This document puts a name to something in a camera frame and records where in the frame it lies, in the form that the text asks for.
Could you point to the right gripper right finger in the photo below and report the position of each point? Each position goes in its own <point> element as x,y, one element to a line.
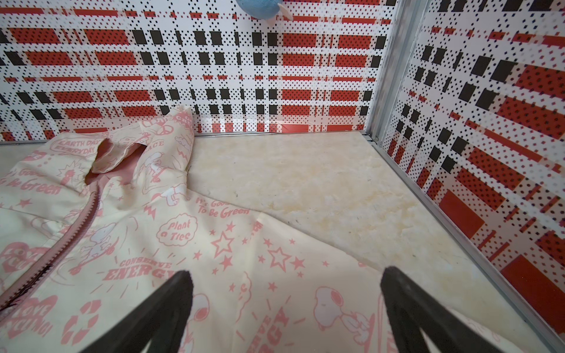
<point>415,315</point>

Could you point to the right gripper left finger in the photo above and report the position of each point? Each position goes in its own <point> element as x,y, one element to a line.
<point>157,324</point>

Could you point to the cream pink printed jacket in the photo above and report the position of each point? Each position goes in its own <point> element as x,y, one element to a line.
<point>93,224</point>

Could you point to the black-haired hanging doll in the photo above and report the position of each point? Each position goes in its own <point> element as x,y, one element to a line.
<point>265,9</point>

